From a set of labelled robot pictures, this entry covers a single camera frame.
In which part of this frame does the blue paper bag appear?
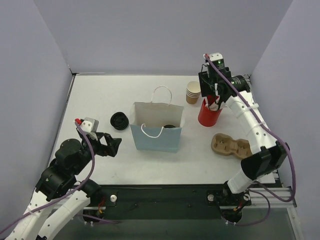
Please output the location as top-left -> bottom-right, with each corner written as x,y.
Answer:
129,91 -> 185,153

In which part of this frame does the single black cup lid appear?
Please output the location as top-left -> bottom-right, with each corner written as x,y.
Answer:
164,124 -> 176,129

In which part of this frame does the white straws bundle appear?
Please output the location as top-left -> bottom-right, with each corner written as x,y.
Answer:
204,98 -> 221,112

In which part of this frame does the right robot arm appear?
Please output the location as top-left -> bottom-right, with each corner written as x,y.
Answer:
198,60 -> 292,204

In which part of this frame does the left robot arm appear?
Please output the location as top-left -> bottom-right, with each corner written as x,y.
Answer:
7,132 -> 122,240

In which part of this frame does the stack of brown paper cups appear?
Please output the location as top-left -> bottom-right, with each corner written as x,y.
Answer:
186,81 -> 201,105

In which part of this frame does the stack of black lids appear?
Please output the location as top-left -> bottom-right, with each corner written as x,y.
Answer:
110,112 -> 129,131

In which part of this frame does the red straw holder cup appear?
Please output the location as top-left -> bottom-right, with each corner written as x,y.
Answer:
197,100 -> 222,127

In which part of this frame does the brown pulp cup carrier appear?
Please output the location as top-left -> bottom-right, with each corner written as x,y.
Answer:
211,133 -> 253,160

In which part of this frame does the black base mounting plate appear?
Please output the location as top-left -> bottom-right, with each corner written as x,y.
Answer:
72,184 -> 252,226

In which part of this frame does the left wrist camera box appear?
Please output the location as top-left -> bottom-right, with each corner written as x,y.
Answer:
74,117 -> 99,141

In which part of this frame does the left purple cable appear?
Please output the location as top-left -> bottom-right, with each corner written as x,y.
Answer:
0,122 -> 121,236

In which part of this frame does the purple cable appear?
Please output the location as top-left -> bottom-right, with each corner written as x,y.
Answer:
203,53 -> 297,226
0,122 -> 121,236

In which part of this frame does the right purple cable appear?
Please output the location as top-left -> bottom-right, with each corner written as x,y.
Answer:
203,53 -> 297,226

